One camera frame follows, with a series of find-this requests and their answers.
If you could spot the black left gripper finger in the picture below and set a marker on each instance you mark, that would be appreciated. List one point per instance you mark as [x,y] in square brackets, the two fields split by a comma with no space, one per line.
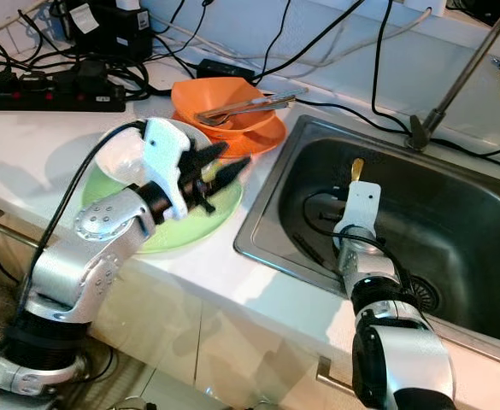
[228,173]
[202,154]

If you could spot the yellow wooden utensil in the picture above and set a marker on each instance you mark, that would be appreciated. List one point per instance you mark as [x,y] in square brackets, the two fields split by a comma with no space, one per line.
[357,169]

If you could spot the green plate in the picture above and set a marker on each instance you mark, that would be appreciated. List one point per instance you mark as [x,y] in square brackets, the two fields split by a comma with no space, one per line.
[198,231]

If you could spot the white ceramic bowl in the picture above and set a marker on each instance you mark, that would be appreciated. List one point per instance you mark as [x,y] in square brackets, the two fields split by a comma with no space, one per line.
[121,154]

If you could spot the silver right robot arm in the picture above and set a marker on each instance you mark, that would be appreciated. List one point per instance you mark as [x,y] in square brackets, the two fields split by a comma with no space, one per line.
[403,359]

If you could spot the white kitchen base cabinet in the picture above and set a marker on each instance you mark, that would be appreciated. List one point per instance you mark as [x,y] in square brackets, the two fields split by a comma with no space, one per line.
[241,342]

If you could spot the orange plate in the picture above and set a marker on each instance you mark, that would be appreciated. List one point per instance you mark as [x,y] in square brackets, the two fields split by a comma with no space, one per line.
[262,137]

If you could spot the grey metal spoon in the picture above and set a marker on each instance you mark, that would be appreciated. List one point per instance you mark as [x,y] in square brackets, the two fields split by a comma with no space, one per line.
[241,109]

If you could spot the orange bowl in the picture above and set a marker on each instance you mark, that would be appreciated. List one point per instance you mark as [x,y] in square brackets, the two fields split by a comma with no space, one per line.
[202,94]

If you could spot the black power adapter brick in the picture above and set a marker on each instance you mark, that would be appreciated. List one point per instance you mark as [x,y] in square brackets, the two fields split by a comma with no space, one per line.
[224,70]

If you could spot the stainless steel sink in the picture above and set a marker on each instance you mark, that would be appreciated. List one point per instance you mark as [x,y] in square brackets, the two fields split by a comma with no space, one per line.
[438,213]

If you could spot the grey gooseneck faucet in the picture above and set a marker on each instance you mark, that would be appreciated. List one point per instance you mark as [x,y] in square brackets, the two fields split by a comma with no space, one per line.
[425,128]

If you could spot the black power strip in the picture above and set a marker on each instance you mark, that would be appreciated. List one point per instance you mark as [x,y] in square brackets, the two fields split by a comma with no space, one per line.
[61,101]

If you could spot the black battery charger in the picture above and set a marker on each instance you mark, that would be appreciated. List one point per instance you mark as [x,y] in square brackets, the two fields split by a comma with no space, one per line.
[104,38]

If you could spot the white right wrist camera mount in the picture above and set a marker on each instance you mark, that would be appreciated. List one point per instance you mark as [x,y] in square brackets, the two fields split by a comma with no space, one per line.
[362,205]

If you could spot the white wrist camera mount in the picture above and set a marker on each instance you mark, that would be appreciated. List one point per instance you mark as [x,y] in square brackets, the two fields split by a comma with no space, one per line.
[362,205]
[162,149]

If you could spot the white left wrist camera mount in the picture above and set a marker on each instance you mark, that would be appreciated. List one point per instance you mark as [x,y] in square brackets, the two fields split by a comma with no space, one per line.
[162,149]

